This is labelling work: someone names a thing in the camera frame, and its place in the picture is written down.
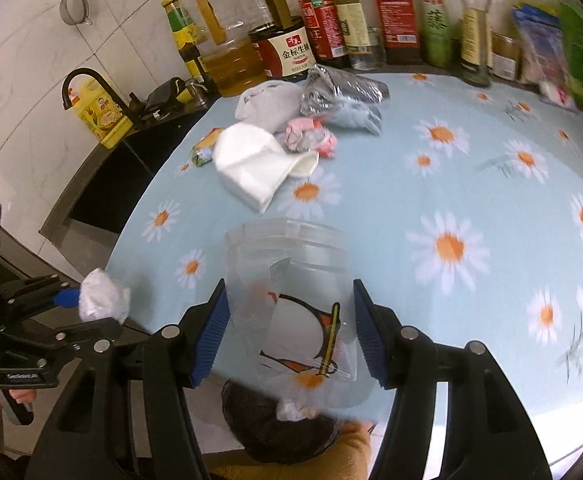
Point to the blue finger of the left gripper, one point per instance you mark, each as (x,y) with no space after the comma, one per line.
(67,298)
(85,333)

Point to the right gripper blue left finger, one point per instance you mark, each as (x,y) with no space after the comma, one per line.
(210,321)

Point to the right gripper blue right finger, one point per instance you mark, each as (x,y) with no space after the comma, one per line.
(376,329)

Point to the tissue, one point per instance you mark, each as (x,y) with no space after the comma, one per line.
(102,297)

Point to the clear plastic cup with print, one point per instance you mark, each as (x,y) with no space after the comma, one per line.
(290,294)

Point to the white knitted cloth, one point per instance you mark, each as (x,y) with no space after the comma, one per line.
(270,105)

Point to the black kitchen sink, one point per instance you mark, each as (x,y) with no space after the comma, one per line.
(92,210)

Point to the black wicker trash bin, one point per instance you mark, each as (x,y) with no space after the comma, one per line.
(251,417)

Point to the light blue daisy tablecloth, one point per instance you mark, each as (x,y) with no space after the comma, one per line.
(465,215)

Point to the white paper bag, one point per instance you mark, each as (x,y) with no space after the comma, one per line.
(253,165)

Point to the yellow dish soap bottle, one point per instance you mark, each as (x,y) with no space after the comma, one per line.
(103,119)

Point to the green yellow snack wrapper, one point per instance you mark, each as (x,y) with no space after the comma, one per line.
(202,151)

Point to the black faucet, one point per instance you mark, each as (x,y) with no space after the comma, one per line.
(95,87)

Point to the pink white crumpled wrapper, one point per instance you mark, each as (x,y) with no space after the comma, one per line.
(304,134)

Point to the black yellow object by sink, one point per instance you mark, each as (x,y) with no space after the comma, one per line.
(165,99)

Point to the silver foil wrapper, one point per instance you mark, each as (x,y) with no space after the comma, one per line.
(343,99)

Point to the steel soap dispenser pump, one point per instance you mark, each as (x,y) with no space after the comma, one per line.
(198,92)

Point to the large cooking oil jug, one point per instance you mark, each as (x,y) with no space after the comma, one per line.
(227,51)

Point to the green yellow label bottle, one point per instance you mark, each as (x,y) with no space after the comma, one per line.
(188,36)

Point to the metal mesh strainer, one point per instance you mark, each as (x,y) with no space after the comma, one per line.
(75,12)

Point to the cream label vinegar bottle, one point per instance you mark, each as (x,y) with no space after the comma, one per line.
(360,28)

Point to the sesame oil bottle gold cap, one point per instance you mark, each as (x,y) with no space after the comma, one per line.
(476,48)

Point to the small brown jar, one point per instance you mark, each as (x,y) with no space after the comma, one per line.
(505,57)

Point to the green label small bottle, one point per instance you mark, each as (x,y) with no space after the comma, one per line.
(436,33)

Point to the dark soy sauce jug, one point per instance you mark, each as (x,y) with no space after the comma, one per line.
(279,37)

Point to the clear bottle red label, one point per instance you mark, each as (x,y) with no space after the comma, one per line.
(399,31)

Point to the red label sauce bottle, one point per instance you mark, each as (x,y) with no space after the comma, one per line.
(324,32)

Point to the blue white snack packet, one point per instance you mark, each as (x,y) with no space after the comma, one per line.
(544,62)

